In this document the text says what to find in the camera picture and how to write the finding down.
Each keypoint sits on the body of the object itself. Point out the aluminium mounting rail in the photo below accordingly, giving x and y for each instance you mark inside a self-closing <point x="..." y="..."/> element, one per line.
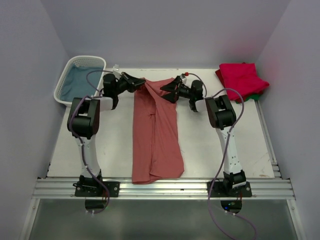
<point x="172" y="189"/>

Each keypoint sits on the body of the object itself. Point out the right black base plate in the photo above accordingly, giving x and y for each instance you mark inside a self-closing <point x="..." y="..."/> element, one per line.
<point x="219" y="190"/>

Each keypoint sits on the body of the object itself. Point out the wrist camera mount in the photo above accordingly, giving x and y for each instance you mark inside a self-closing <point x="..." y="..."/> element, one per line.
<point x="116" y="70"/>
<point x="183" y="77"/>

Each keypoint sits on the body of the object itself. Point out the folded green t shirt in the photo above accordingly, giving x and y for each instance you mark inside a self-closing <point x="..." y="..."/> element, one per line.
<point x="253" y="96"/>

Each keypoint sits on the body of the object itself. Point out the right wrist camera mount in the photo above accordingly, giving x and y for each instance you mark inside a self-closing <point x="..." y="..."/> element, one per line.
<point x="183" y="77"/>

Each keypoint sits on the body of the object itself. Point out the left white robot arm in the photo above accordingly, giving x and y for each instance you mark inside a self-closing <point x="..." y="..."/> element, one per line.
<point x="83" y="123"/>

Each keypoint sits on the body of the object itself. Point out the folded crimson t shirt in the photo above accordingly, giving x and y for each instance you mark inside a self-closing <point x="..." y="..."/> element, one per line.
<point x="243" y="78"/>

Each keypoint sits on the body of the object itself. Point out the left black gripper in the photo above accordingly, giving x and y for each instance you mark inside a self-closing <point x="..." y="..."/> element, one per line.
<point x="135" y="81"/>

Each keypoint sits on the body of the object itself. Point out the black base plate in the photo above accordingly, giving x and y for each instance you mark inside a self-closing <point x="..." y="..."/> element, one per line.
<point x="219" y="190"/>
<point x="112" y="188"/>

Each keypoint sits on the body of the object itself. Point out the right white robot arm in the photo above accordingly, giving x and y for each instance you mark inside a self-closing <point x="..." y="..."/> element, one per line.
<point x="222" y="117"/>

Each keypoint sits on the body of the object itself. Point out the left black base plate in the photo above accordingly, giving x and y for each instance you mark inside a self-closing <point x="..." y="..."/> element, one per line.
<point x="112" y="188"/>

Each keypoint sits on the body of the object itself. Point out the blue t shirt in basket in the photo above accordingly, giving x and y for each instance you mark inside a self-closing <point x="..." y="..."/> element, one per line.
<point x="80" y="81"/>

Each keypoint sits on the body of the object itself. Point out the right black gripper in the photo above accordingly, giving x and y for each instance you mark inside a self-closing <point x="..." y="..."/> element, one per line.
<point x="174" y="96"/>

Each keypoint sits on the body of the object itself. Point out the salmon pink t shirt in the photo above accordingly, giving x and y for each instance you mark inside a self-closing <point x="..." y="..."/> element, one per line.
<point x="155" y="139"/>

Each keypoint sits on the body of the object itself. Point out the white perforated plastic basket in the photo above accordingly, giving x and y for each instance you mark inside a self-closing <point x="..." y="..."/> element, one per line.
<point x="80" y="60"/>

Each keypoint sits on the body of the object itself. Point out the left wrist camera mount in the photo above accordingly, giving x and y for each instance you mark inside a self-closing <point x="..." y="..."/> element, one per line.
<point x="116" y="70"/>

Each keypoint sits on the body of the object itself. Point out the folded dark red t shirt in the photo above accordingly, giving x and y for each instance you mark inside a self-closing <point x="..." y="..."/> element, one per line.
<point x="220" y="77"/>

